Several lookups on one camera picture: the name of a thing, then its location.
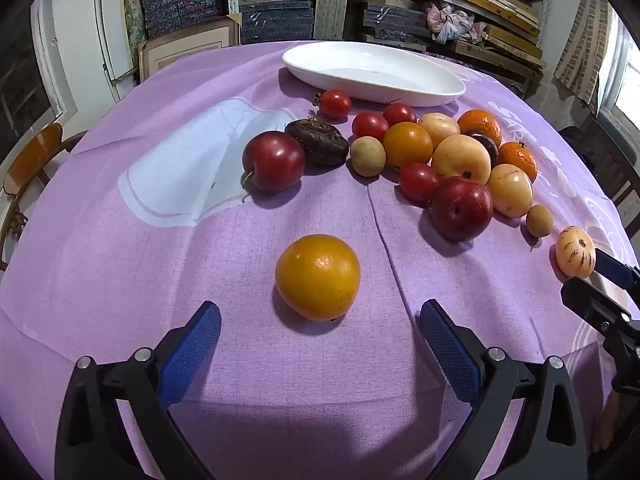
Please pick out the stack of blue speckled boxes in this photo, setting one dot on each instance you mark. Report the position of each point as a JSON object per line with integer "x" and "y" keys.
{"x": 180, "y": 7}

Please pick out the purple tablecloth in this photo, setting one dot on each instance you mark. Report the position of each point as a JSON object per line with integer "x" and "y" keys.
{"x": 150, "y": 270}

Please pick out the tan longan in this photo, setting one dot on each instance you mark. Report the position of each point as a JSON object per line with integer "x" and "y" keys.
{"x": 539, "y": 220}
{"x": 367, "y": 156}

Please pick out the stack of dark grey boxes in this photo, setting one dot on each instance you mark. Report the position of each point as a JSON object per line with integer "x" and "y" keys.
{"x": 395, "y": 22}

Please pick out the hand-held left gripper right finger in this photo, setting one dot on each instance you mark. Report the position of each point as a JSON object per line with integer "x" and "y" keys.
{"x": 450, "y": 355}

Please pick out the wooden chair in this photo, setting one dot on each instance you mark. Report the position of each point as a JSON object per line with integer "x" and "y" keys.
{"x": 35, "y": 160}

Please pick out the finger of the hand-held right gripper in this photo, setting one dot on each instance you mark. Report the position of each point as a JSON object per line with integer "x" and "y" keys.
{"x": 595, "y": 305}
{"x": 614, "y": 268}

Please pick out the crumpled pink cloth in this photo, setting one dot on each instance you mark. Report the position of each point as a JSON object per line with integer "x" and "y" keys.
{"x": 452, "y": 22}

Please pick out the red cherry tomato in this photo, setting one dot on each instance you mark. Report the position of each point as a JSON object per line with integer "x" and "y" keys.
{"x": 418, "y": 182}
{"x": 399, "y": 113}
{"x": 334, "y": 104}
{"x": 370, "y": 126}

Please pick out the white framed dark window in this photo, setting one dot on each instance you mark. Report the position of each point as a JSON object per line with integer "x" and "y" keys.
{"x": 20, "y": 90}

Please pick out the person's right hand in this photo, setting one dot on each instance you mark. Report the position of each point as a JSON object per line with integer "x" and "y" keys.
{"x": 606, "y": 422}

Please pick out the orange-yellow round fruit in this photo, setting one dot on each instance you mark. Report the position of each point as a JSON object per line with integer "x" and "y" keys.
{"x": 317, "y": 277}
{"x": 407, "y": 145}

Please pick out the dark chair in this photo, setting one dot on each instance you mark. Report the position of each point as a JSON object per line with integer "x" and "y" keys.
{"x": 610, "y": 160}

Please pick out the framed picture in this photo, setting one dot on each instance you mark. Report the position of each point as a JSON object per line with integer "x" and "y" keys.
{"x": 185, "y": 45}

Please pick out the brick pattern curtain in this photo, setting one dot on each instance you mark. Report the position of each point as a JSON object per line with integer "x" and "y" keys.
{"x": 582, "y": 45}

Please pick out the stack of wooden frames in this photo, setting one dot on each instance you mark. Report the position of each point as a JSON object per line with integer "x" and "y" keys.
{"x": 500, "y": 15}

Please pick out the striped pepino melon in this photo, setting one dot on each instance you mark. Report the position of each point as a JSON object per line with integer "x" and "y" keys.
{"x": 575, "y": 251}

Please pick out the white panel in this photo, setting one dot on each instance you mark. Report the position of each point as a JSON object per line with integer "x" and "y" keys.
{"x": 112, "y": 25}

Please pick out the grey woven upright boxes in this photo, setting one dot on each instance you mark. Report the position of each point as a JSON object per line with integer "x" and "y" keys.
{"x": 330, "y": 15}

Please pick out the mandarin orange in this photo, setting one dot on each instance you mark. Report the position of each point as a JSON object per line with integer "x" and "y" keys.
{"x": 518, "y": 160}
{"x": 480, "y": 122}

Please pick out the stack of navy flat boxes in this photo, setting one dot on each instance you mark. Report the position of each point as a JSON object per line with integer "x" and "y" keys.
{"x": 275, "y": 20}

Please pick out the white oval plate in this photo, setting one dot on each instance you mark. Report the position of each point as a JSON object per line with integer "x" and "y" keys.
{"x": 375, "y": 72}

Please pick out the green marbled board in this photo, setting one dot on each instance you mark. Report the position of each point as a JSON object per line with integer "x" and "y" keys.
{"x": 132, "y": 10}

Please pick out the red plum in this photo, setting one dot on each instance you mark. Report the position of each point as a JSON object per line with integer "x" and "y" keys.
{"x": 461, "y": 208}
{"x": 274, "y": 161}

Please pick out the pale yellow round fruit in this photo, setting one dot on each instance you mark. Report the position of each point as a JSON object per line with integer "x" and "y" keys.
{"x": 461, "y": 158}
{"x": 438, "y": 127}
{"x": 509, "y": 190}

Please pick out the dark brown water chestnut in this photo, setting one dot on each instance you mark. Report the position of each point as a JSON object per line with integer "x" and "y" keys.
{"x": 317, "y": 142}
{"x": 488, "y": 145}

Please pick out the bright window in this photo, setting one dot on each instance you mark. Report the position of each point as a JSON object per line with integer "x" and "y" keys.
{"x": 622, "y": 75}

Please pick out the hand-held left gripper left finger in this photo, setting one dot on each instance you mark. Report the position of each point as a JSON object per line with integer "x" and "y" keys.
{"x": 192, "y": 355}

